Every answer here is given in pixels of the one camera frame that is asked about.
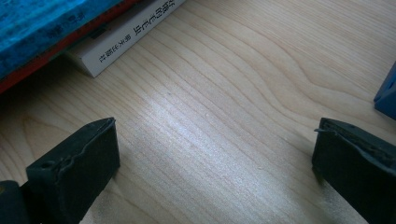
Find red book with cartoon figures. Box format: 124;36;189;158
0;0;144;94

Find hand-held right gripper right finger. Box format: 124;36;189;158
312;117;396;224

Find white picture book with leaf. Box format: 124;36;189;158
64;0;188;78

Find thin blue book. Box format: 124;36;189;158
0;0;125;80

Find blue plastic file rack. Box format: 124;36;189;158
373;60;396;120

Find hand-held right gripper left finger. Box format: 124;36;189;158
25;117;121;224

